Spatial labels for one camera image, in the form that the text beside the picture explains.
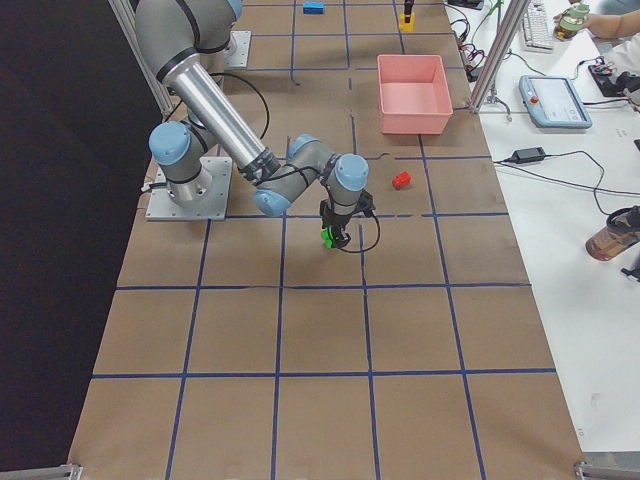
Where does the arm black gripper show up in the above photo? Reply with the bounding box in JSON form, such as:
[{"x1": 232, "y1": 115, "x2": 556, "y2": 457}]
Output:
[{"x1": 319, "y1": 190, "x2": 375, "y2": 249}]

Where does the green toy block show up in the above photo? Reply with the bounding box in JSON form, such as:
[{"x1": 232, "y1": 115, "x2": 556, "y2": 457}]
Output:
[{"x1": 321, "y1": 228, "x2": 335, "y2": 249}]

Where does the red toy block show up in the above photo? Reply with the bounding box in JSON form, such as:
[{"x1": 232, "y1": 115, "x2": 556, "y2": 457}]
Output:
[{"x1": 391, "y1": 171, "x2": 412, "y2": 190}]

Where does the yellow toy block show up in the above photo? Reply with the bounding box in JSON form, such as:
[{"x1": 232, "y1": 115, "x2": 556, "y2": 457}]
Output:
[{"x1": 399, "y1": 13, "x2": 415, "y2": 33}]

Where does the blue toy block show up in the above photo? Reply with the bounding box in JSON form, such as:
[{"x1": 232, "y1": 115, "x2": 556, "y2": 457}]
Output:
[{"x1": 302, "y1": 1, "x2": 325, "y2": 15}]

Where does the pink plastic box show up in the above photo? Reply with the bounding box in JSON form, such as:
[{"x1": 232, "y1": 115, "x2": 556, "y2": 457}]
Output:
[{"x1": 377, "y1": 54, "x2": 453, "y2": 135}]

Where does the person hand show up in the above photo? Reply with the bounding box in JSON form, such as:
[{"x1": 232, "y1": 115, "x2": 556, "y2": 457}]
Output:
[{"x1": 554, "y1": 9, "x2": 589, "y2": 36}]

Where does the black power adapter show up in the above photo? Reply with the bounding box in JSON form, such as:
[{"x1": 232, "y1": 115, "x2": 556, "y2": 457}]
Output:
[{"x1": 511, "y1": 147, "x2": 546, "y2": 164}]

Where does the teach pendant tablet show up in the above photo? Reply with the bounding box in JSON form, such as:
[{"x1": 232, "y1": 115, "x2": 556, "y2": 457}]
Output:
[{"x1": 518, "y1": 75, "x2": 592, "y2": 130}]

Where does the white keyboard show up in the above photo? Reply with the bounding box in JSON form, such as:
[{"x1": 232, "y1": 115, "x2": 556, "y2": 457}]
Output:
[{"x1": 520, "y1": 0, "x2": 554, "y2": 54}]

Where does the brown water bottle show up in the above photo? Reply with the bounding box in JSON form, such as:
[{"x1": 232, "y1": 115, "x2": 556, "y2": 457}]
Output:
[{"x1": 585, "y1": 206, "x2": 639, "y2": 261}]

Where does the green bottle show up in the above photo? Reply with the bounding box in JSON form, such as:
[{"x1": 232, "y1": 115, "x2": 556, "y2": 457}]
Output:
[{"x1": 553, "y1": 2, "x2": 590, "y2": 41}]

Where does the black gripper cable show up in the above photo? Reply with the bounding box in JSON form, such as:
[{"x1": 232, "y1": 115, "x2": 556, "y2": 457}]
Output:
[{"x1": 344, "y1": 212, "x2": 382, "y2": 255}]

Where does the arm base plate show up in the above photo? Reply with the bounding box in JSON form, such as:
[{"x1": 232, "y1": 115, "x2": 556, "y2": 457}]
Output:
[
  {"x1": 224, "y1": 30, "x2": 252, "y2": 70},
  {"x1": 146, "y1": 156, "x2": 233, "y2": 221}
]

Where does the aluminium frame post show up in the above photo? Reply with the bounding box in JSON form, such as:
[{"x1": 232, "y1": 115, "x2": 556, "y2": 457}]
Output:
[{"x1": 469, "y1": 0, "x2": 529, "y2": 113}]

